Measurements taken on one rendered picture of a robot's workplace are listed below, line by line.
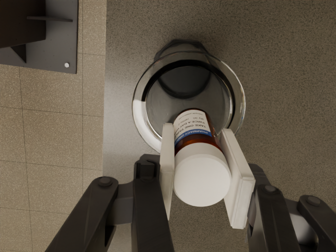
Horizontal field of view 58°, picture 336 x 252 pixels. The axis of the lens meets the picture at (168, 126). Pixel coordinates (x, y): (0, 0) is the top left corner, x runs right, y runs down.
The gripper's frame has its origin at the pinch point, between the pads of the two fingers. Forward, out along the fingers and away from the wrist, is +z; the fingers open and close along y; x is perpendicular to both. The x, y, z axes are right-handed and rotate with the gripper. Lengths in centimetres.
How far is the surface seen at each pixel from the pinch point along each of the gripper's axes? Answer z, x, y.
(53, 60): 126, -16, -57
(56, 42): 126, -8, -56
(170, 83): 32.5, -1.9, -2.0
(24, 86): 128, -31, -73
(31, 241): 129, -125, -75
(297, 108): 33.7, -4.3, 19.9
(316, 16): 33.6, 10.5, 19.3
